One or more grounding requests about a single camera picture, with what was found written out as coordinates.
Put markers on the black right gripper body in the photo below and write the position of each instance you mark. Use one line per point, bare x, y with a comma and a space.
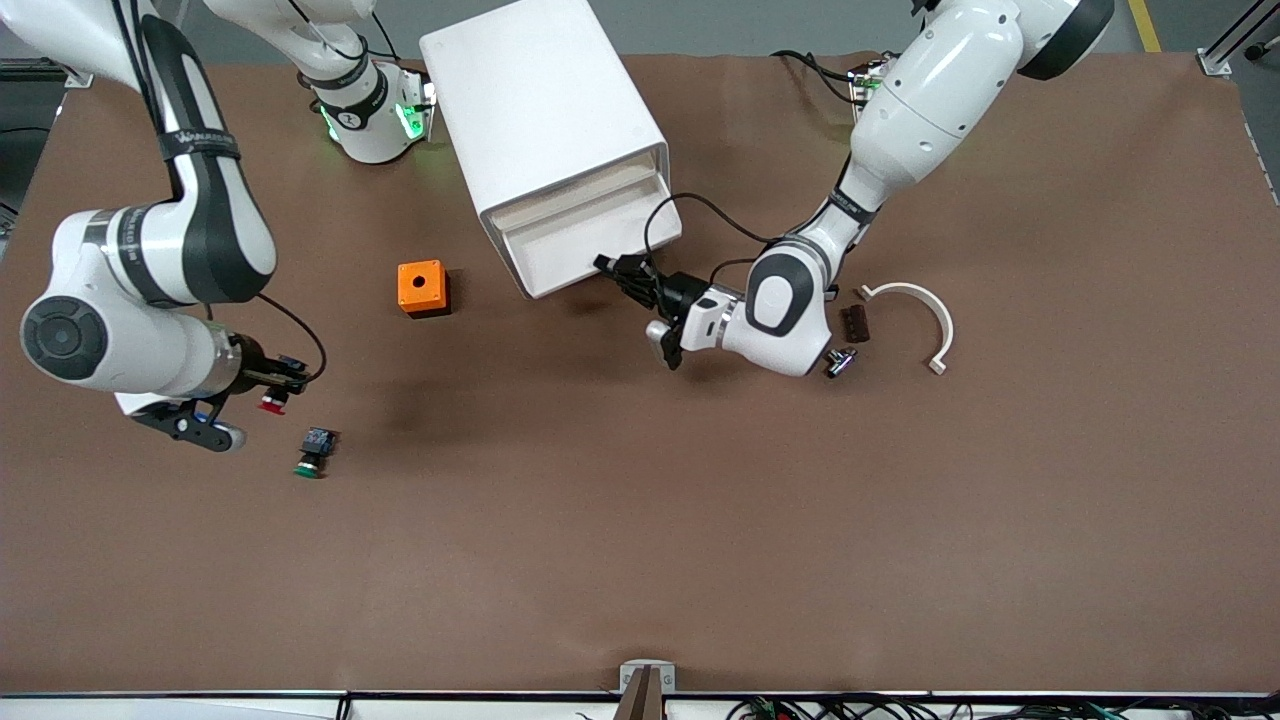
254, 365

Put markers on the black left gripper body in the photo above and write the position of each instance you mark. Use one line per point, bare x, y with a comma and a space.
676, 292

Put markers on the red push button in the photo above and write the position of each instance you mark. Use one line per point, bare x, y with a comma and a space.
271, 404

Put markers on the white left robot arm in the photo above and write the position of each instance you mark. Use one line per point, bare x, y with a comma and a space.
920, 100

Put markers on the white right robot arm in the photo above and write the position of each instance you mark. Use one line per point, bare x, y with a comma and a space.
200, 230

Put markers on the green push button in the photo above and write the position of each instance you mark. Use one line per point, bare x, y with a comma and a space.
316, 442

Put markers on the silver metal fitting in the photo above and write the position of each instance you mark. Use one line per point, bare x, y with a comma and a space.
843, 362

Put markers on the brown terminal block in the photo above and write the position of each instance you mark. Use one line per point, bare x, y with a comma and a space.
857, 324

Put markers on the white curved plastic clip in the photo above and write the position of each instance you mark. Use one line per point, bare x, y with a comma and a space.
945, 320

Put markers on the orange button enclosure box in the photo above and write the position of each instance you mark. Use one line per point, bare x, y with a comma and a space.
432, 291

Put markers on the aluminium frame profile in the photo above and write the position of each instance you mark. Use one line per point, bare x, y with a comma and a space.
75, 72
1235, 40

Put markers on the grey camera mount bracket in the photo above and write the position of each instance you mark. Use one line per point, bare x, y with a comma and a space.
647, 690

